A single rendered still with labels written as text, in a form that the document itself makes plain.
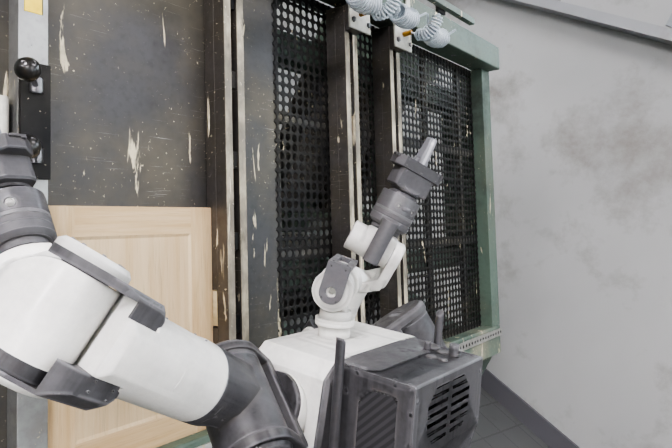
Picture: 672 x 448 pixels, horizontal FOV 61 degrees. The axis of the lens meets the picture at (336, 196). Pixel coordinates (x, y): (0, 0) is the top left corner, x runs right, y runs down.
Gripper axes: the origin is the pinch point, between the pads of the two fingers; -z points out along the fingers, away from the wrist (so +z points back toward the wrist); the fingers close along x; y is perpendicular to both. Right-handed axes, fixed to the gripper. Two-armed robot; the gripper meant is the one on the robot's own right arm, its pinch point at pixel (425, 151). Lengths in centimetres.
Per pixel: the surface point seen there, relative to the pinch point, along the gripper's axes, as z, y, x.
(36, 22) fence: 15, 6, 76
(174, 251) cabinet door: 44, 14, 35
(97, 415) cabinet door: 74, -2, 36
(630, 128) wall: -97, 147, -188
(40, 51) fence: 19, 5, 73
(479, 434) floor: 100, 145, -191
